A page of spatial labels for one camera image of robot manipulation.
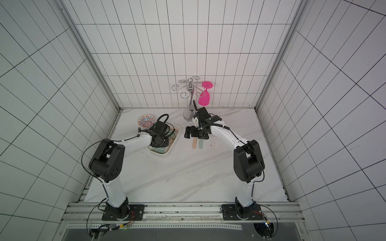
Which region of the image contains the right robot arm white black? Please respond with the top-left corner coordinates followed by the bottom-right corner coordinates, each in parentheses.
top-left (185, 101), bottom-right (265, 212)

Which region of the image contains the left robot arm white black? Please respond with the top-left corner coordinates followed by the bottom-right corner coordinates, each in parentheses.
top-left (88, 113), bottom-right (176, 211)

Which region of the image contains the white plastic storage box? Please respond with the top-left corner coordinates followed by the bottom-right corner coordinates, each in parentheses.
top-left (146, 122), bottom-right (181, 157)

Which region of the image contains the small patterned dish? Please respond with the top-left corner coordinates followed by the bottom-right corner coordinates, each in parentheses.
top-left (138, 114), bottom-right (156, 128)

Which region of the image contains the chrome cup holder stand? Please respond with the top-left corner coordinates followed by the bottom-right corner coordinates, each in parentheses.
top-left (171, 76), bottom-right (204, 122)

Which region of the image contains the pink plastic wine glass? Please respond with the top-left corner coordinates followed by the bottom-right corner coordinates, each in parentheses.
top-left (199, 81), bottom-right (213, 106)

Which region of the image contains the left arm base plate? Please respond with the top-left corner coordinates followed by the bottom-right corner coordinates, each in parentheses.
top-left (102, 204), bottom-right (145, 222)

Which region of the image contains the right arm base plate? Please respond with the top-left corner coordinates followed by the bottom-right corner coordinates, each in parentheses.
top-left (220, 204), bottom-right (263, 221)

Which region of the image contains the aluminium mounting rail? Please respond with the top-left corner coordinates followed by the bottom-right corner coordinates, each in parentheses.
top-left (62, 202), bottom-right (305, 225)

